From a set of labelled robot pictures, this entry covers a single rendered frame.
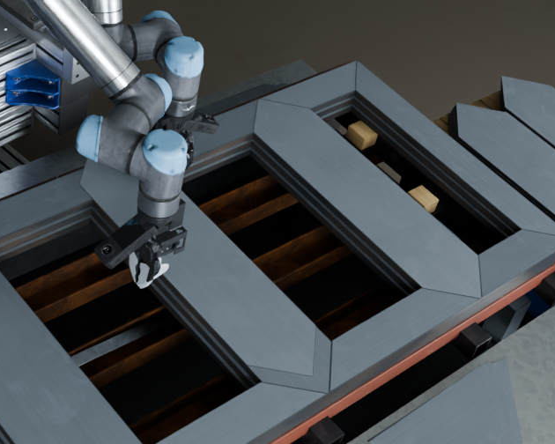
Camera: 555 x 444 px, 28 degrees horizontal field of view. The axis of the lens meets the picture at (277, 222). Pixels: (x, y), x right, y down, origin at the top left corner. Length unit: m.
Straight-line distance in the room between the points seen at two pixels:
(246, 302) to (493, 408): 0.54
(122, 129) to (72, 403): 0.49
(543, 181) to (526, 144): 0.13
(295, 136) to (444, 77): 1.94
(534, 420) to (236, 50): 2.36
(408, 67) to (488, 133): 1.67
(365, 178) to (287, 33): 1.99
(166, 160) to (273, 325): 0.47
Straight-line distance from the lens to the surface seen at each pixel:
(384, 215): 2.46
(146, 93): 2.00
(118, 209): 2.34
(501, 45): 4.77
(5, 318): 2.13
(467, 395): 2.29
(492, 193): 2.62
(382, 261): 2.39
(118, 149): 1.91
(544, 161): 2.80
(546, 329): 2.54
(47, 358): 2.07
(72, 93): 2.66
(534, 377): 2.44
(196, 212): 2.36
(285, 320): 2.19
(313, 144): 2.59
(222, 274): 2.24
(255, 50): 4.33
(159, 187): 1.91
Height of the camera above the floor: 2.51
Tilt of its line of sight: 44 degrees down
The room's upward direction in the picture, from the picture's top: 14 degrees clockwise
